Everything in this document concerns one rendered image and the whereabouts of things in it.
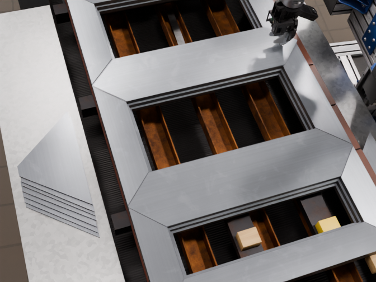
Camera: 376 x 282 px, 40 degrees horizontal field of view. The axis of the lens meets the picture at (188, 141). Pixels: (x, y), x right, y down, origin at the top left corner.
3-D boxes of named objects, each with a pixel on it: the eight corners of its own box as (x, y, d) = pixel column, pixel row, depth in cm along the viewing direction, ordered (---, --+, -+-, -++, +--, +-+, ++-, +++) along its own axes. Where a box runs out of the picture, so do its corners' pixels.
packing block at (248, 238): (241, 252, 153) (243, 247, 149) (235, 236, 155) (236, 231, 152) (259, 245, 154) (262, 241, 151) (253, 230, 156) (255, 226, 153)
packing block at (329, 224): (321, 240, 156) (325, 236, 153) (314, 225, 159) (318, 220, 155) (338, 234, 158) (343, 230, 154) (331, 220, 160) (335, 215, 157)
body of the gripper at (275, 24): (264, 22, 175) (272, -5, 165) (287, 17, 177) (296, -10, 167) (273, 38, 172) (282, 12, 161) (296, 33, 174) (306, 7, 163)
